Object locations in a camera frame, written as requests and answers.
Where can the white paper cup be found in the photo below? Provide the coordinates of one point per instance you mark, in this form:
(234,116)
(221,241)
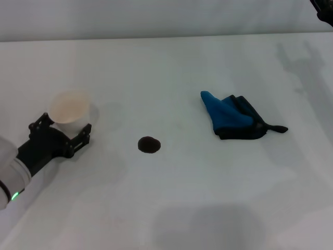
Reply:
(69,106)

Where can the blue microfibre rag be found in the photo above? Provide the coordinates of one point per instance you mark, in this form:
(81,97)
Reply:
(229,117)

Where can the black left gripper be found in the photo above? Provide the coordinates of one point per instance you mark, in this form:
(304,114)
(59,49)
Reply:
(44,147)

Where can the black water stain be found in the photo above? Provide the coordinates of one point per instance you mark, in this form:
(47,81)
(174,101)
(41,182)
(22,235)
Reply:
(148,144)

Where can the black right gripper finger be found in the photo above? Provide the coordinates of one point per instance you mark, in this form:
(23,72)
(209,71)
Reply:
(325,10)

